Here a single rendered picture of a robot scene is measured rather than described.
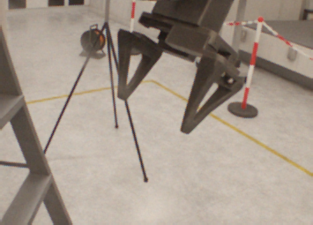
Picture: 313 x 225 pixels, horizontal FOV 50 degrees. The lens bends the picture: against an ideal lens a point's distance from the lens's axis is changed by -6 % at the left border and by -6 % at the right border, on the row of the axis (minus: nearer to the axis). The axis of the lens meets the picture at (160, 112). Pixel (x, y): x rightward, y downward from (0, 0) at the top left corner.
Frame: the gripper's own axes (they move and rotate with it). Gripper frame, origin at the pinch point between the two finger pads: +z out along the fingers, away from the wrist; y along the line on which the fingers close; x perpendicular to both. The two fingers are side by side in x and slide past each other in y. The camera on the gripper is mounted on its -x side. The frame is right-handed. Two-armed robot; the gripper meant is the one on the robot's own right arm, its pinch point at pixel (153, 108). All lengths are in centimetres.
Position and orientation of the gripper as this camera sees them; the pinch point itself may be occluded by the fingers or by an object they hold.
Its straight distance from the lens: 38.3
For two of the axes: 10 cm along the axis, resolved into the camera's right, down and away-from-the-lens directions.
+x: 5.5, 2.4, 8.0
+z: -4.3, 9.0, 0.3
